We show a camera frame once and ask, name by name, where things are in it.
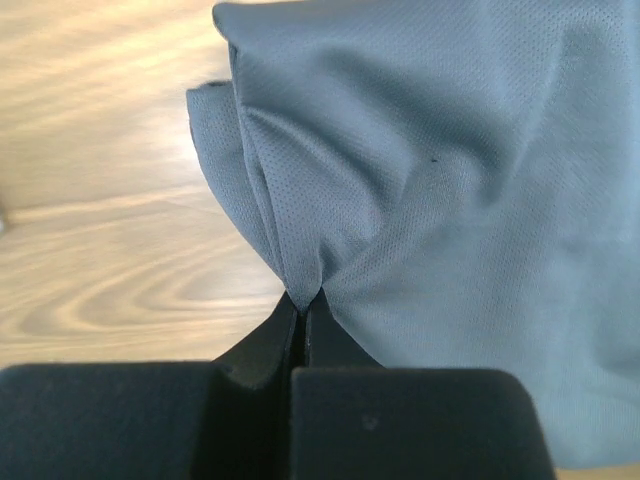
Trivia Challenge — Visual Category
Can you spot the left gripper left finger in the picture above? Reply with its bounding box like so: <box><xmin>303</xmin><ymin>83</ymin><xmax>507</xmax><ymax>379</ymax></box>
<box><xmin>1</xmin><ymin>297</ymin><xmax>298</xmax><ymax>479</ymax></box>

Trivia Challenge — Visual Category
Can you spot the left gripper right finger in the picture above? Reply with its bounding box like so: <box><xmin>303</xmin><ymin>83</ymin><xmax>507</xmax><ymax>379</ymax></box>
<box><xmin>289</xmin><ymin>293</ymin><xmax>555</xmax><ymax>479</ymax></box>

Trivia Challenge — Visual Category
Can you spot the dark grey t-shirt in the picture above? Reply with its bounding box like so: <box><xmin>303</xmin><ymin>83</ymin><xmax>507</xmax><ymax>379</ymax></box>
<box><xmin>187</xmin><ymin>1</ymin><xmax>639</xmax><ymax>468</ymax></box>

